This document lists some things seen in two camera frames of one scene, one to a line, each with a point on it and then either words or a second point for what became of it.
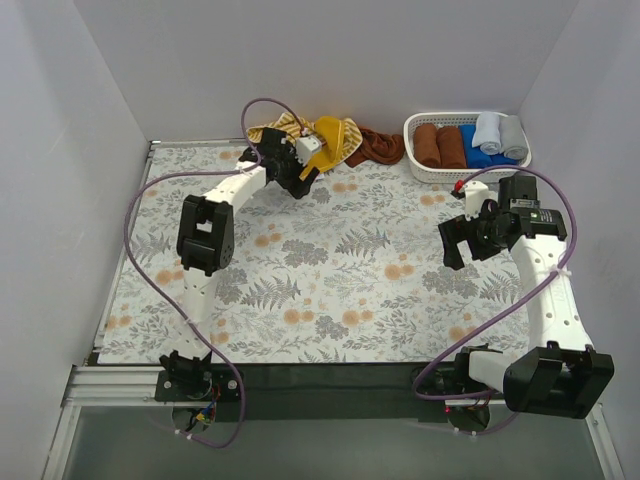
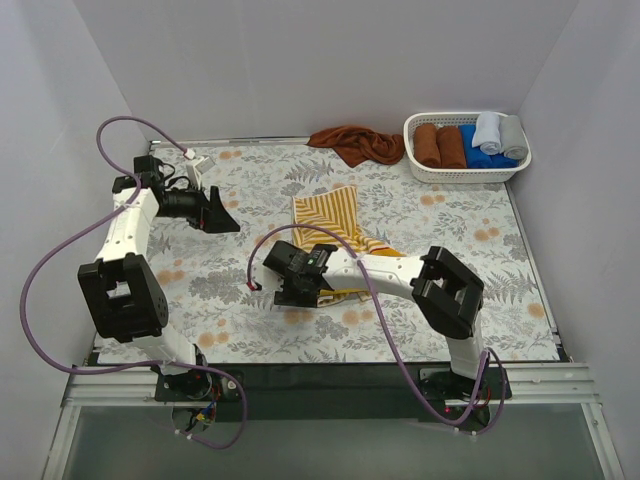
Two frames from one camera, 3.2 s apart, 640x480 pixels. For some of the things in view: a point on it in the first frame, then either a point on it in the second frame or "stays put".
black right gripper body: x=465 y=236 -> x=288 y=293
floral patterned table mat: x=353 y=274 stays put
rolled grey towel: x=513 y=140 stays put
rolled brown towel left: x=426 y=145 stays put
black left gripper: x=293 y=176 -> x=209 y=211
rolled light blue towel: x=486 y=133 stays put
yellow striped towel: x=341 y=138 -> x=329 y=218
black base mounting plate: x=334 y=393 stays put
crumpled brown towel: x=378 y=148 stays put
